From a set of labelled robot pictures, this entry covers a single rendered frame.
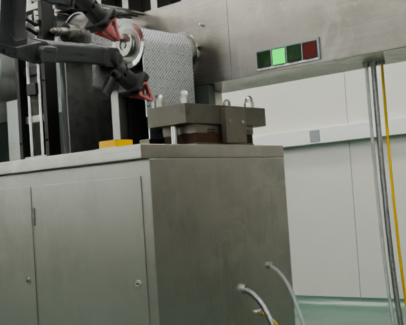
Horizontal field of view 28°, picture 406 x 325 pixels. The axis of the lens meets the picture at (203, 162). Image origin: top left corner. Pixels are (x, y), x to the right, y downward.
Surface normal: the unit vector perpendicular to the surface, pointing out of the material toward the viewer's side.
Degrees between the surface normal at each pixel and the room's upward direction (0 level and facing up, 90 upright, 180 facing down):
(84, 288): 90
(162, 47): 90
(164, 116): 90
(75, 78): 90
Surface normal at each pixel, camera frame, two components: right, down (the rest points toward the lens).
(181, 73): 0.75, -0.08
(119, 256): -0.65, 0.01
